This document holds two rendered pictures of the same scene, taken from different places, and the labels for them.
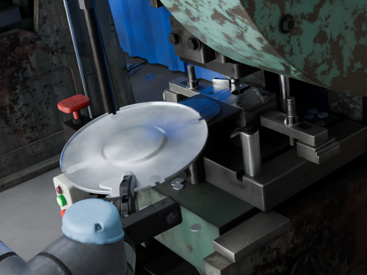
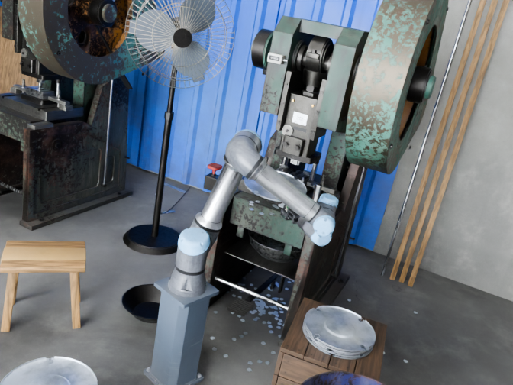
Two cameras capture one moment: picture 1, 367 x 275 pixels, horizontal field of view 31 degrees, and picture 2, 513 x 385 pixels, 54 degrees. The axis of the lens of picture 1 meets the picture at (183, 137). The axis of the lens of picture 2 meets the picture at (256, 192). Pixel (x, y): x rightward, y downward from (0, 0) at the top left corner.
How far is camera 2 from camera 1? 152 cm
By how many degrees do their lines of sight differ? 32
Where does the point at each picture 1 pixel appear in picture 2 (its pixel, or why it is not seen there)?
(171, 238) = (269, 230)
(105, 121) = not seen: hidden behind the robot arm
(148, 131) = not seen: hidden behind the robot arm
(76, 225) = (331, 199)
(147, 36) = not seen: hidden behind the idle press
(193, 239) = (286, 228)
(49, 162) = (79, 208)
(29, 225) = (89, 243)
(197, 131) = (298, 182)
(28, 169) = (66, 211)
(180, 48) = (286, 148)
